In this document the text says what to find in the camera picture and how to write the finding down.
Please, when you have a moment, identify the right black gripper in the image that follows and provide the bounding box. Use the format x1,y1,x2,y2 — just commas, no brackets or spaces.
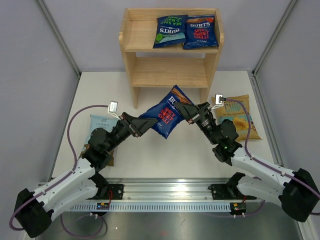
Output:
175,102,220,145

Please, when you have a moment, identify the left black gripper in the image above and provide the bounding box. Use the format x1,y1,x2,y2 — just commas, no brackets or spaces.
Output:
105,112,158,153

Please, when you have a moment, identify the blue Burts chilli bag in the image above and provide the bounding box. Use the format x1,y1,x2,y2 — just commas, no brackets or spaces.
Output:
139,85,194,139
183,14,219,50

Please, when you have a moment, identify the blue Burts sea salt bag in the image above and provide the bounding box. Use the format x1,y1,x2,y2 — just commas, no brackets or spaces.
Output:
153,14,188,49

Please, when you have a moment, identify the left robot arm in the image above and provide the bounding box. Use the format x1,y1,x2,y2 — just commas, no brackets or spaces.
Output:
9,112,158,238

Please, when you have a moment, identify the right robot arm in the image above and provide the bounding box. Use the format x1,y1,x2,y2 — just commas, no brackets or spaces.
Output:
174,102,320,223

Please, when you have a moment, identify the light blue cassava chips bag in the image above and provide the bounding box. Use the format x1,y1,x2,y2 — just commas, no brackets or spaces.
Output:
79,114,118,158

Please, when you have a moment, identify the yellow kettle chips bag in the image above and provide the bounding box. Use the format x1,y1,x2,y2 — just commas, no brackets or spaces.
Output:
214,94,261,141

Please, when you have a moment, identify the wooden two-tier shelf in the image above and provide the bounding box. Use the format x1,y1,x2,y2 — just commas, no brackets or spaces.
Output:
119,8,225,109

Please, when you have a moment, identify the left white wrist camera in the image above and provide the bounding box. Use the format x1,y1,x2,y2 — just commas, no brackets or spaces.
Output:
107,101,120,119

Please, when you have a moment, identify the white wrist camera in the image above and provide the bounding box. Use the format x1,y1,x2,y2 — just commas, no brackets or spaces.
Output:
211,94,225,110
107,101,120,119

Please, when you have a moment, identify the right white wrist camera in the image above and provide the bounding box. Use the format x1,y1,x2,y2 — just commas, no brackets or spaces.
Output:
211,94,225,110

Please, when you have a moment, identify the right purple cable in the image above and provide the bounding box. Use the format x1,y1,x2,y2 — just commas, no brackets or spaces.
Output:
222,97,320,215

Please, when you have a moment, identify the purple cable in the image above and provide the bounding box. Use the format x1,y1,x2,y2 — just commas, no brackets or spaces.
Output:
9,104,110,230
222,97,320,215

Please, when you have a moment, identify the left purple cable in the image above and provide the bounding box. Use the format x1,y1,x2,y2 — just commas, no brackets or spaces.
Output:
9,104,110,230

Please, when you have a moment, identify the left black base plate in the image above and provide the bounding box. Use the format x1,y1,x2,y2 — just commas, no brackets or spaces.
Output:
96,183,125,200

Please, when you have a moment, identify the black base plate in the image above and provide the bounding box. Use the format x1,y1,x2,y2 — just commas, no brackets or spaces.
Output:
96,183,125,200
207,183,244,200

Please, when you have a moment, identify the aluminium mounting rail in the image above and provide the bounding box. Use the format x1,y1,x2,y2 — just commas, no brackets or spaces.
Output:
64,178,266,215

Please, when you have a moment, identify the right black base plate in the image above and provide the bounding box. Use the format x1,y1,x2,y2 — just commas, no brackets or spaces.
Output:
207,183,244,200

